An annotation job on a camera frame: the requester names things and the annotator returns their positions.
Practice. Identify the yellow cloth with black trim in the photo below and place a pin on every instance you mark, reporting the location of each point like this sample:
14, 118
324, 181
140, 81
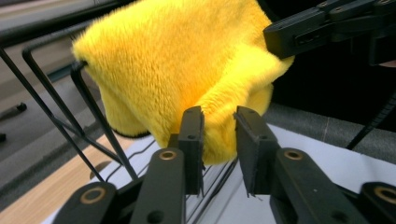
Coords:
174, 68

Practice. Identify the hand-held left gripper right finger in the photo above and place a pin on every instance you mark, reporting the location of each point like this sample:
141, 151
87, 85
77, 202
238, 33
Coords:
257, 155

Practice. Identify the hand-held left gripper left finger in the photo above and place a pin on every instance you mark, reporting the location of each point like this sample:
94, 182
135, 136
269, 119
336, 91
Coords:
193, 146

